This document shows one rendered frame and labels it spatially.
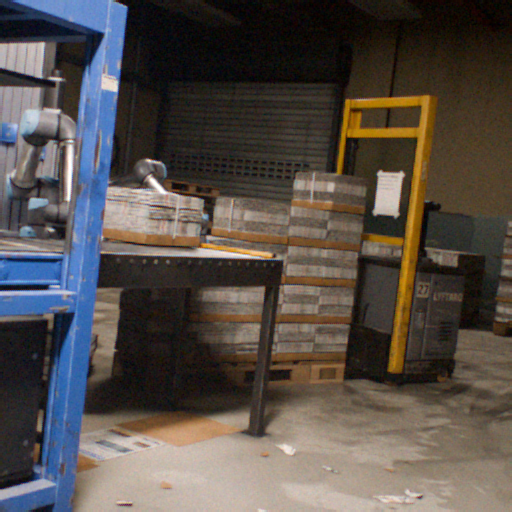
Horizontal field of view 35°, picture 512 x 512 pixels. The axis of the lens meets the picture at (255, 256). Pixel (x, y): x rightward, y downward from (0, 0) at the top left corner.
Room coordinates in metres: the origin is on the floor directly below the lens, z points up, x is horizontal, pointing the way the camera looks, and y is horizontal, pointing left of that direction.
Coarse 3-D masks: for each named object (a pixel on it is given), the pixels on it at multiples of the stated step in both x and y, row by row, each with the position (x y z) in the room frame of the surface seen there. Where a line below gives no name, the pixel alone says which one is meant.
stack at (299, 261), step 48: (240, 240) 4.73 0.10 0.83; (144, 288) 4.30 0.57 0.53; (192, 288) 4.33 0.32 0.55; (240, 288) 4.52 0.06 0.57; (288, 288) 4.75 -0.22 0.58; (144, 336) 4.24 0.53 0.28; (192, 336) 4.35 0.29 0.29; (240, 336) 4.55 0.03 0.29; (288, 336) 4.77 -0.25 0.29; (144, 384) 4.20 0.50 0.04; (192, 384) 4.39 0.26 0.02; (240, 384) 4.57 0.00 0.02
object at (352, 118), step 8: (344, 112) 5.67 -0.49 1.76; (352, 112) 5.71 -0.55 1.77; (360, 112) 5.66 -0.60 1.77; (344, 120) 5.66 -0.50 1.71; (352, 120) 5.71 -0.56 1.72; (360, 120) 5.66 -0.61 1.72; (344, 128) 5.65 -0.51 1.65; (352, 128) 5.71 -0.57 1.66; (344, 136) 5.65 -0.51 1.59; (344, 144) 5.64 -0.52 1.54; (352, 144) 5.64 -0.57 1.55; (344, 152) 5.64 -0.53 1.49; (352, 152) 5.65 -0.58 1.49; (344, 160) 5.65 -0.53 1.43; (352, 160) 5.66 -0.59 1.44; (344, 168) 5.64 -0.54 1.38; (352, 168) 5.67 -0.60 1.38
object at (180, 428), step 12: (144, 420) 3.63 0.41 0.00; (156, 420) 3.66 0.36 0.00; (168, 420) 3.68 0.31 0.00; (180, 420) 3.70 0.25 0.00; (192, 420) 3.73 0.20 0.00; (204, 420) 3.76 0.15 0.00; (144, 432) 3.44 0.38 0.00; (156, 432) 3.46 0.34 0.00; (168, 432) 3.49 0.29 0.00; (180, 432) 3.51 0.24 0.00; (192, 432) 3.53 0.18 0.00; (204, 432) 3.55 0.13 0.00; (216, 432) 3.58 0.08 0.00; (228, 432) 3.60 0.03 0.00; (180, 444) 3.33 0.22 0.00
